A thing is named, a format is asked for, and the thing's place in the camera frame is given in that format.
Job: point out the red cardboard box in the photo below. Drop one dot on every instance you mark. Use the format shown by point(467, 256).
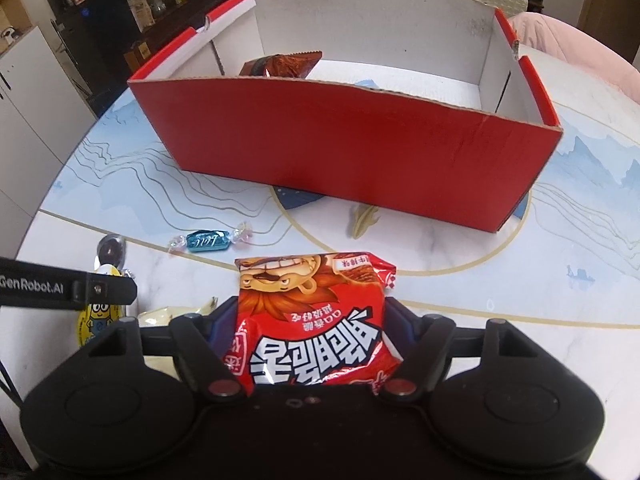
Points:
point(350, 160)

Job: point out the red cartoon snack bag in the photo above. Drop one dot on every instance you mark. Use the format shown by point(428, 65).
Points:
point(310, 325)

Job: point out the copper brown snack packet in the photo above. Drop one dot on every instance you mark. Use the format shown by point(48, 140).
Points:
point(280, 66)

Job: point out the low dark television cabinet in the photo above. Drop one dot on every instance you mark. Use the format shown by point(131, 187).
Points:
point(175, 22)

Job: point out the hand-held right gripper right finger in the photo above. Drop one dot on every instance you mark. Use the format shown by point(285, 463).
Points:
point(402, 330)

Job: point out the wooden door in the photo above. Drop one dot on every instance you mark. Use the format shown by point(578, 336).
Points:
point(610, 5)

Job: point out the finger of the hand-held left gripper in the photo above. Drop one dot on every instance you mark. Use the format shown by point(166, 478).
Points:
point(112, 290)

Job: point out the pale yellow snack packet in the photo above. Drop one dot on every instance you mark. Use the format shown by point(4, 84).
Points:
point(155, 317)

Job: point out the pink padded jacket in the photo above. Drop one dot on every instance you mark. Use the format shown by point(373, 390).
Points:
point(575, 50)

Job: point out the brown cardboard box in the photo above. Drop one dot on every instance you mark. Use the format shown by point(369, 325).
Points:
point(139, 55)

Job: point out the beige paper bag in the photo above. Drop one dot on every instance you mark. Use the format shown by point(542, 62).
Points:
point(142, 10)

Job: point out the blue candy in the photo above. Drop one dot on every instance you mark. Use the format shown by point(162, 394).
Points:
point(207, 241)

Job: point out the round silver foil candy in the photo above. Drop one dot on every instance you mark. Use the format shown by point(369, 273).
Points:
point(111, 249)

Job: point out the white cabinet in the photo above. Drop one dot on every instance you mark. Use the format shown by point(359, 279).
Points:
point(35, 125)

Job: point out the black tall cabinet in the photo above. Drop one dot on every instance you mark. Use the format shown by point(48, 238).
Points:
point(100, 35)

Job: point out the yellow cartoon snack pack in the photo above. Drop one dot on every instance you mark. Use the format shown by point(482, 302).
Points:
point(97, 322)

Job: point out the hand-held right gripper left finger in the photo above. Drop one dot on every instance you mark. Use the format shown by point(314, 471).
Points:
point(216, 332)

